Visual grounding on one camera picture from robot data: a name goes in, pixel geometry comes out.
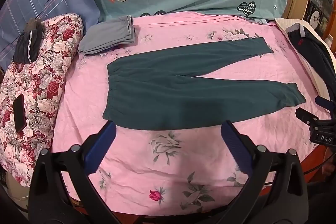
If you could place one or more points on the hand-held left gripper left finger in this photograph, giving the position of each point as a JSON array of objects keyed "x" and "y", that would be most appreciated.
[{"x": 101, "y": 150}]

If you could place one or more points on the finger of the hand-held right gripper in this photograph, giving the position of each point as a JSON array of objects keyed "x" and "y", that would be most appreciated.
[
  {"x": 305, "y": 116},
  {"x": 322, "y": 102}
]

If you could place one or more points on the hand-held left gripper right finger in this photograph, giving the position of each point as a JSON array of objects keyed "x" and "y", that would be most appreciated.
[{"x": 236, "y": 148}]

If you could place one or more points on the dark green pants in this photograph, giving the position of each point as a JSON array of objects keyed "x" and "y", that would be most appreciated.
[{"x": 170, "y": 87}]

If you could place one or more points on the grey folded pants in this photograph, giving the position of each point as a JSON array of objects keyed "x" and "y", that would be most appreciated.
[{"x": 105, "y": 37}]

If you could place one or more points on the white textured blanket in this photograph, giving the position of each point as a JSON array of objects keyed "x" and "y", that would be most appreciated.
[{"x": 313, "y": 75}]

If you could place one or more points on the navy garment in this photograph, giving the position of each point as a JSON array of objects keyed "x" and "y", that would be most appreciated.
[{"x": 312, "y": 53}]

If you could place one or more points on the pink floral bedsheet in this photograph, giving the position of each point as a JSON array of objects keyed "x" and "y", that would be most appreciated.
[{"x": 183, "y": 158}]

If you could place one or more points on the black smartphone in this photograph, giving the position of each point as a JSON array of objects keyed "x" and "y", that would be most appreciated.
[{"x": 19, "y": 113}]

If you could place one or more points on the red floral quilt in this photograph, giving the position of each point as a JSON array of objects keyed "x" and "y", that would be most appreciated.
[{"x": 47, "y": 69}]

